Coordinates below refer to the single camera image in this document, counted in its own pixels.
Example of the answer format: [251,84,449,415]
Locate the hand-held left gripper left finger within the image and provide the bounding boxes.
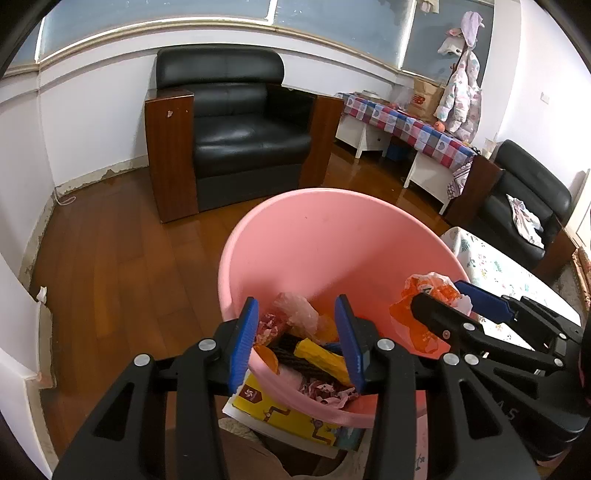
[53,296,259,480]

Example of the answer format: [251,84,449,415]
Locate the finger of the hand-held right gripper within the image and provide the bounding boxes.
[455,281,583,342]
[411,294,536,365]

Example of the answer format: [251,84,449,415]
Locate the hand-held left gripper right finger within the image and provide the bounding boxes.
[335,294,539,480]

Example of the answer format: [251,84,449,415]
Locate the orange and white plastic bag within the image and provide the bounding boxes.
[389,272,474,354]

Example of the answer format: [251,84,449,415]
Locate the black foam net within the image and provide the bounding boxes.
[272,335,345,385]

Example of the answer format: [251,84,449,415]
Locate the printed paper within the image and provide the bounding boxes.
[299,377,362,411]

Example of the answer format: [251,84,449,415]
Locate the clear plastic bag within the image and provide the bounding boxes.
[274,292,320,339]

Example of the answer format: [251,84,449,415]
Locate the pink plastic bucket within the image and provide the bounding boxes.
[218,188,472,428]

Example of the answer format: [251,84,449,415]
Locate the yellow picture book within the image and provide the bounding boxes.
[223,369,365,459]

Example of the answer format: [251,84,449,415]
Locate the white printed cloth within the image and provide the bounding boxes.
[505,194,546,249]

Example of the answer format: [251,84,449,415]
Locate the bed with patterned bedding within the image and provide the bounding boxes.
[573,248,591,280]

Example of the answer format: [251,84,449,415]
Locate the white low table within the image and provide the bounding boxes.
[335,117,391,160]
[404,148,462,215]

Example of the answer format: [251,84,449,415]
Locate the black leather armchair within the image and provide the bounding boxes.
[445,140,578,284]
[144,46,345,224]

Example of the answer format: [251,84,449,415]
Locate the checked tablecloth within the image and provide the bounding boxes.
[336,91,476,201]

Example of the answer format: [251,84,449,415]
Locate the floral puffer jacket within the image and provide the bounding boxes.
[434,48,483,144]

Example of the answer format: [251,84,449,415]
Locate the brown paper bag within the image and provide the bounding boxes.
[406,78,446,121]

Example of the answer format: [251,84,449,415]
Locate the white plush hat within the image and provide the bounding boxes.
[438,34,465,57]

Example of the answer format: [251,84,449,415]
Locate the purple hat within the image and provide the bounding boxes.
[462,11,484,48]

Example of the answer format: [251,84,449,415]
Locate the large window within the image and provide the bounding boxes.
[0,0,495,88]

